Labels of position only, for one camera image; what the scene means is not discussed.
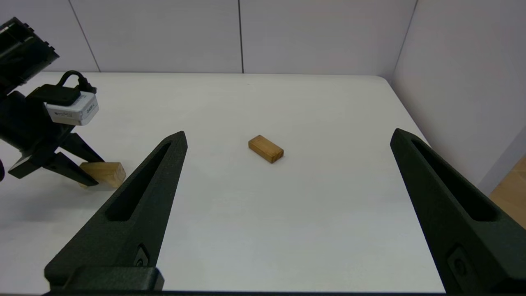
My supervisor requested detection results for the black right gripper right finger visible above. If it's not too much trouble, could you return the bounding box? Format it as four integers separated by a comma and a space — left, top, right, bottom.
390, 128, 526, 293

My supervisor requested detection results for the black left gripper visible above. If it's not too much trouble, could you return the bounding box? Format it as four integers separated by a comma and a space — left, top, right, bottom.
0, 90, 104, 187

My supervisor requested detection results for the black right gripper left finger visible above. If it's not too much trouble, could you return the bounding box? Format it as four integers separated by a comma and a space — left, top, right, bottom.
44, 131, 188, 285

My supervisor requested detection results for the arched wooden block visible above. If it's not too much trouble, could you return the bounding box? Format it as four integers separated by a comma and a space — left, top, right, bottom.
79, 161, 127, 189

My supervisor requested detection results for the rectangular wooden block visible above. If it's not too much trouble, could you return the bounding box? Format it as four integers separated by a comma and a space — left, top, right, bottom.
248, 135, 284, 164

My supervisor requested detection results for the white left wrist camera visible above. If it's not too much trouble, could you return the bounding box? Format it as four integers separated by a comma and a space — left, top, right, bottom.
29, 84, 99, 126

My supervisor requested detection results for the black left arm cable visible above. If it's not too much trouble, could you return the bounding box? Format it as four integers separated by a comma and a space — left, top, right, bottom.
59, 70, 97, 95

